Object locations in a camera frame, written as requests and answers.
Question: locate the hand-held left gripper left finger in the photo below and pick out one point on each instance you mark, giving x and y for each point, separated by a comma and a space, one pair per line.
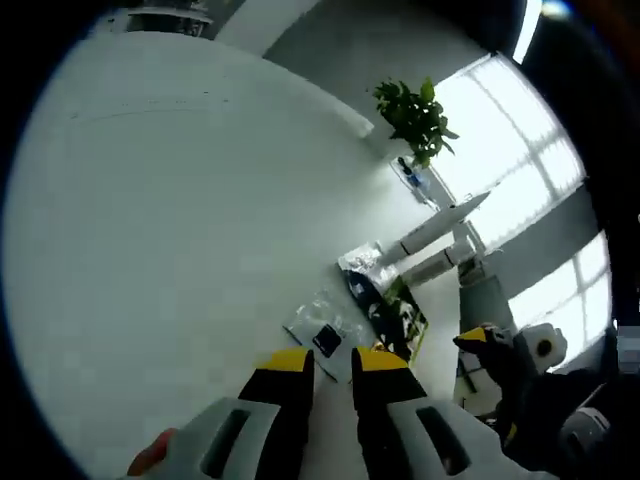
225, 440

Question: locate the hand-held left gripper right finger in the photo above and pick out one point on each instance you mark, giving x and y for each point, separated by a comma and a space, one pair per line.
425, 440

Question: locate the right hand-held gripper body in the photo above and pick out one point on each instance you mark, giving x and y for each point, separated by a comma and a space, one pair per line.
542, 347

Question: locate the green landscape skincare sachet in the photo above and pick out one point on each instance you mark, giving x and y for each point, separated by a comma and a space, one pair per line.
395, 310

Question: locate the small white skincare sachet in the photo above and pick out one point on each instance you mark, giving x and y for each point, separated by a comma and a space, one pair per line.
320, 312

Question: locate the person's left hand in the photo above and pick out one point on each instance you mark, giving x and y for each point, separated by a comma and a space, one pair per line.
152, 452

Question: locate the white chest-worn device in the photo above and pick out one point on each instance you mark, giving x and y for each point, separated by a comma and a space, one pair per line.
587, 425

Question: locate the white bottles on tray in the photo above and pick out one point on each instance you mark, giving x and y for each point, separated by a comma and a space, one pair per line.
415, 177

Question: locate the green potted plant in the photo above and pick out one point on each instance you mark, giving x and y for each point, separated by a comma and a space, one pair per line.
415, 115

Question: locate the long ceiling light strip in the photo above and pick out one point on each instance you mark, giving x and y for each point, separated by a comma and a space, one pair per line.
527, 27

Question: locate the row of white counters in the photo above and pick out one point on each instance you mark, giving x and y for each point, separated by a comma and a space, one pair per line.
170, 17

